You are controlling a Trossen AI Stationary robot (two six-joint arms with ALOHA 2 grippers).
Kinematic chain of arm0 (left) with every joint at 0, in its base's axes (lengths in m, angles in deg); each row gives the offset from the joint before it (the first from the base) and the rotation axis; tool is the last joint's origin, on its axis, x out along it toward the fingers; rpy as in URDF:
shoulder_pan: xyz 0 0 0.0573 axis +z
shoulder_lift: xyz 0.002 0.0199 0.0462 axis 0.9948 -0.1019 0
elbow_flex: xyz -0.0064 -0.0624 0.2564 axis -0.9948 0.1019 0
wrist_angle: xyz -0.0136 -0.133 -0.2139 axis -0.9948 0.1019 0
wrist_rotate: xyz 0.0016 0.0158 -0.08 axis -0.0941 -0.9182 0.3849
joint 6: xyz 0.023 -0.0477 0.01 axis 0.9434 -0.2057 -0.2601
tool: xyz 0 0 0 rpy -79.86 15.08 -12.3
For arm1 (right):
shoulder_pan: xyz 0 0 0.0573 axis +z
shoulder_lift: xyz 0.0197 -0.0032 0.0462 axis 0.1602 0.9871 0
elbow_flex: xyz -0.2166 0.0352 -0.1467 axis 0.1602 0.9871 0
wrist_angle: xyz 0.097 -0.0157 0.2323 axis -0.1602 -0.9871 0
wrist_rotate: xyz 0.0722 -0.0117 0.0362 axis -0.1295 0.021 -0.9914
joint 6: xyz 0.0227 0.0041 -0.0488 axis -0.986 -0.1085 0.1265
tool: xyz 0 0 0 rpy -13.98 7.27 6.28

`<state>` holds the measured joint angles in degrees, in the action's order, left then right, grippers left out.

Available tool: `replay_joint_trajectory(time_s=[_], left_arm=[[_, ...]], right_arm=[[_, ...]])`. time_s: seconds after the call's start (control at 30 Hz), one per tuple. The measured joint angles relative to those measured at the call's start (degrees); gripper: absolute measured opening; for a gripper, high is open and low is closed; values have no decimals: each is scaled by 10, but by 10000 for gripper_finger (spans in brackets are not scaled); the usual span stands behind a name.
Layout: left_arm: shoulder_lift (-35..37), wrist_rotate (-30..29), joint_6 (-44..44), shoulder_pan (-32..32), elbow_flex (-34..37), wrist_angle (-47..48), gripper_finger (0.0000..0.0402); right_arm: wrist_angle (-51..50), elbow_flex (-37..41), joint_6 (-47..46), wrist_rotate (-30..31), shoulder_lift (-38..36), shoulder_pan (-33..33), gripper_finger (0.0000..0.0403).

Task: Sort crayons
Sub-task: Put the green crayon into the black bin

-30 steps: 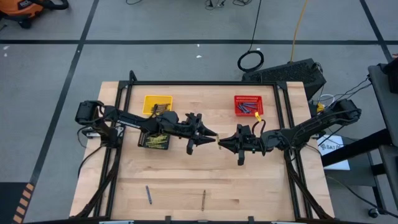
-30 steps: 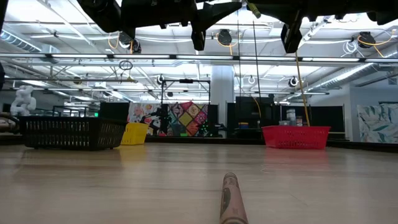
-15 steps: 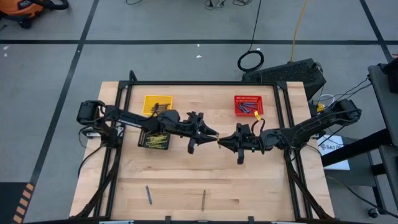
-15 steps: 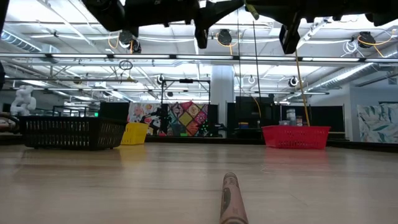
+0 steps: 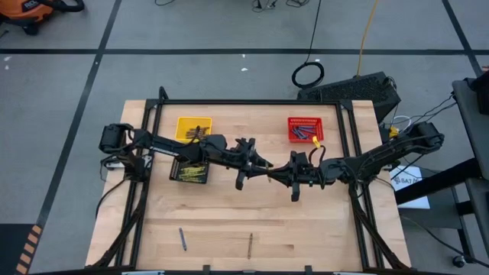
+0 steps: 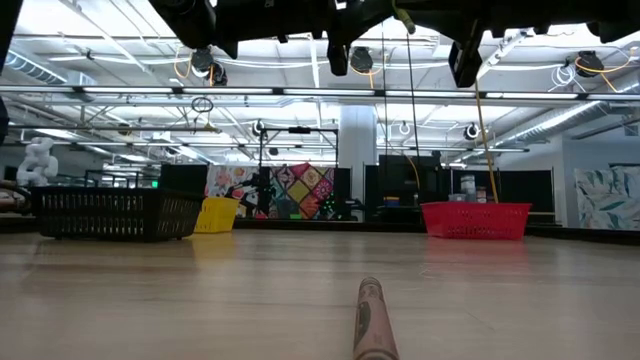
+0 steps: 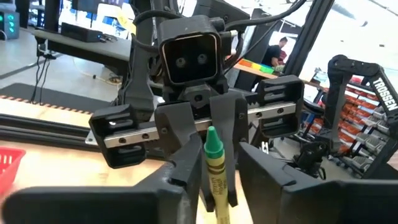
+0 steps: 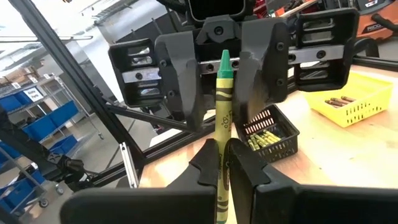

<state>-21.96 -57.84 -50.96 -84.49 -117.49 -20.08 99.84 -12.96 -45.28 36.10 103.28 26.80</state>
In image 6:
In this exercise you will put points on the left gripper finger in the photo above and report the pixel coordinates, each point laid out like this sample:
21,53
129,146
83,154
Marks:
367,10

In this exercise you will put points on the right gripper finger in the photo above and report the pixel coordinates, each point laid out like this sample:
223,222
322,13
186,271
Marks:
432,11

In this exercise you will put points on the black plastic basket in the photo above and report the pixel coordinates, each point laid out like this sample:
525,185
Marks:
120,215

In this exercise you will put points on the brown crayon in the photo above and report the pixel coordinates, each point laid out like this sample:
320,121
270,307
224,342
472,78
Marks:
375,325

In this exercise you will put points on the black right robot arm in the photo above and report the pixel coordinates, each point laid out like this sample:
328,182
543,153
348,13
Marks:
550,12

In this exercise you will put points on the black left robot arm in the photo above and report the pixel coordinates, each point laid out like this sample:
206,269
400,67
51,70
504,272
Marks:
190,20

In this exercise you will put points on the white building column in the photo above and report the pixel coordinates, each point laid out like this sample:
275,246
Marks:
357,165

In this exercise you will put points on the stacked storage containers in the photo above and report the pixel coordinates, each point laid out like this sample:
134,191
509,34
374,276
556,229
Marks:
470,190

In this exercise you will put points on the black cabinet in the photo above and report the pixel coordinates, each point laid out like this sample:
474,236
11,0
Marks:
395,180

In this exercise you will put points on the colourful patchwork quilt panel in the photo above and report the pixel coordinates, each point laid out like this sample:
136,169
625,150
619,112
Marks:
300,192

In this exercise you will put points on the black partition board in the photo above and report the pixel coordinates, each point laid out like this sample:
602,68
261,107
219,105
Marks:
525,195

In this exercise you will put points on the red plastic basket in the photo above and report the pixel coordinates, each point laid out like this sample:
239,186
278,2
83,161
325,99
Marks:
475,220

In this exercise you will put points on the floral pattern panel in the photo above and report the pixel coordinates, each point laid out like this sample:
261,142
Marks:
225,182

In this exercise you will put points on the black box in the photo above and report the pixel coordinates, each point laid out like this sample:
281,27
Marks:
182,179

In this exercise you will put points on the yellow plastic basket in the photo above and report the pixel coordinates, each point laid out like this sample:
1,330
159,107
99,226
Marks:
217,215

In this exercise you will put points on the leaf pattern panel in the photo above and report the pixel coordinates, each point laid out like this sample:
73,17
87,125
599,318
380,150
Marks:
610,200

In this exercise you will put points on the white twisted sculpture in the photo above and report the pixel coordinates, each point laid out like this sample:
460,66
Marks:
37,162

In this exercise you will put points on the black metal frame rig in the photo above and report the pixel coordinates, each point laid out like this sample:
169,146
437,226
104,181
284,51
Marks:
300,130

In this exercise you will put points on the black aluminium table frame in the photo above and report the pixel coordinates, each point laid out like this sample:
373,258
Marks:
300,225

